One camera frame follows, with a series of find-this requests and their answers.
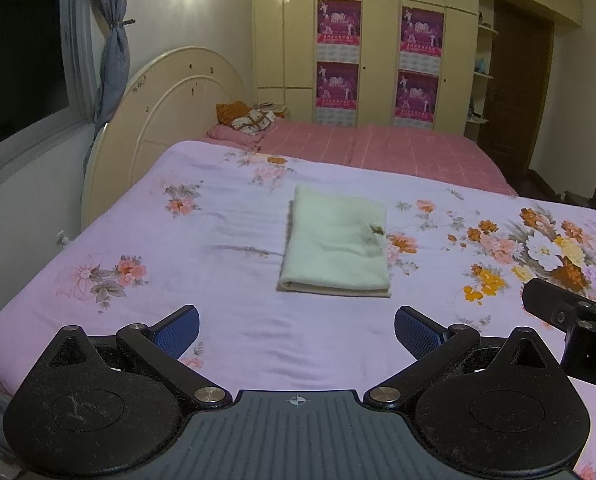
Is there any dark wooden door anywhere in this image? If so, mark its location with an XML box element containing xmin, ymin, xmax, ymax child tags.
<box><xmin>478</xmin><ymin>0</ymin><xmax>555</xmax><ymax>184</ymax></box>

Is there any pink poster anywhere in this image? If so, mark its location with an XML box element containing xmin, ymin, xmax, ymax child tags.
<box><xmin>399</xmin><ymin>6</ymin><xmax>444</xmax><ymax>76</ymax></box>
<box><xmin>316</xmin><ymin>0</ymin><xmax>362</xmax><ymax>64</ymax></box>
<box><xmin>393</xmin><ymin>70</ymin><xmax>439</xmax><ymax>130</ymax></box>
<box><xmin>314</xmin><ymin>62</ymin><xmax>359</xmax><ymax>127</ymax></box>

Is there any cream wardrobe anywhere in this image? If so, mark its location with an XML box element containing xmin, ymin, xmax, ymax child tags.
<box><xmin>252</xmin><ymin>0</ymin><xmax>583</xmax><ymax>136</ymax></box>

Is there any blue grey curtain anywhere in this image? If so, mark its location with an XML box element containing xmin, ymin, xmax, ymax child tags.
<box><xmin>80</xmin><ymin>0</ymin><xmax>132</xmax><ymax>137</ymax></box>

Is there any pink checked bed cover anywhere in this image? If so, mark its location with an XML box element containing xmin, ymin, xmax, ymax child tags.
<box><xmin>205</xmin><ymin>118</ymin><xmax>519</xmax><ymax>196</ymax></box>

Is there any corner shelf unit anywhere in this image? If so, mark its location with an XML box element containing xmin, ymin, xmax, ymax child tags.
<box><xmin>465</xmin><ymin>0</ymin><xmax>498</xmax><ymax>143</ymax></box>

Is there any lower right pink poster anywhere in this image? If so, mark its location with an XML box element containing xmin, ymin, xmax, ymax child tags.
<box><xmin>393</xmin><ymin>70</ymin><xmax>439</xmax><ymax>130</ymax></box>

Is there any upper right pink poster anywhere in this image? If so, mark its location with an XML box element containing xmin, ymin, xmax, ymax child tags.
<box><xmin>399</xmin><ymin>6</ymin><xmax>444</xmax><ymax>76</ymax></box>

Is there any orange patterned pillow pile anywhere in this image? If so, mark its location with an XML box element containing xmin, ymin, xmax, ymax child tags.
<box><xmin>215</xmin><ymin>101</ymin><xmax>288</xmax><ymax>136</ymax></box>

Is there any pale green knit sweater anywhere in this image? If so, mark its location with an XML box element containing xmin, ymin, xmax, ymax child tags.
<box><xmin>278</xmin><ymin>184</ymin><xmax>391</xmax><ymax>298</ymax></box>

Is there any floral lilac bedsheet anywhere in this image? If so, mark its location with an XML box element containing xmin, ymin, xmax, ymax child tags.
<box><xmin>0</xmin><ymin>141</ymin><xmax>596</xmax><ymax>479</ymax></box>

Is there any upper left pink poster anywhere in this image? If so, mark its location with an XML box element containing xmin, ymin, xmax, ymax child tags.
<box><xmin>316</xmin><ymin>0</ymin><xmax>362</xmax><ymax>64</ymax></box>

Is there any lower left pink poster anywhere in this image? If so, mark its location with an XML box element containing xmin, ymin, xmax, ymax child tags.
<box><xmin>314</xmin><ymin>62</ymin><xmax>359</xmax><ymax>127</ymax></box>

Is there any window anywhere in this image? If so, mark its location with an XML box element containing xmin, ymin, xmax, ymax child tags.
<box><xmin>0</xmin><ymin>0</ymin><xmax>95</xmax><ymax>168</ymax></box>

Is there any cream round headboard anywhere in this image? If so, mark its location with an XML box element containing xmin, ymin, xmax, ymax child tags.
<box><xmin>81</xmin><ymin>47</ymin><xmax>247</xmax><ymax>229</ymax></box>

